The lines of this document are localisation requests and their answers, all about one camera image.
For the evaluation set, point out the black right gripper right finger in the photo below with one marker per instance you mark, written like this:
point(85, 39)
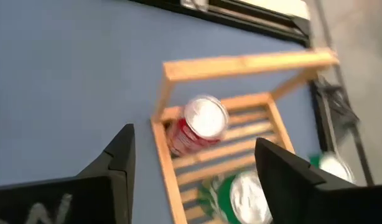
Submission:
point(318, 202)

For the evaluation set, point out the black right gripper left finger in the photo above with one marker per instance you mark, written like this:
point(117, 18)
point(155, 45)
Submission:
point(69, 202)

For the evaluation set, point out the green Sprite can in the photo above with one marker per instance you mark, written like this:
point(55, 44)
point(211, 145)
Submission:
point(247, 199)
point(334, 166)

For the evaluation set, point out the red Coca-Cola can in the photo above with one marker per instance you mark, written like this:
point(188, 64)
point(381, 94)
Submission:
point(206, 118)

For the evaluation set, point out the wooden slatted shelf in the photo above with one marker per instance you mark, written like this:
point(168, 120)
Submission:
point(240, 63)

